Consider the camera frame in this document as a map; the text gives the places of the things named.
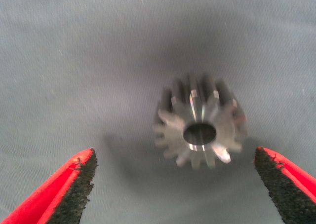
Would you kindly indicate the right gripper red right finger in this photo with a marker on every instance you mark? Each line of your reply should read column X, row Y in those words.
column 293, row 192

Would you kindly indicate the small steel planetary gear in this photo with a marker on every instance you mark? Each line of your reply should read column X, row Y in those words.
column 177, row 125

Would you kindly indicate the dark grey table cloth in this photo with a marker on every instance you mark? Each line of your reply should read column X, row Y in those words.
column 74, row 61

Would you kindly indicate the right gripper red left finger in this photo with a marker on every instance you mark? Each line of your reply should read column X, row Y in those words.
column 49, row 199

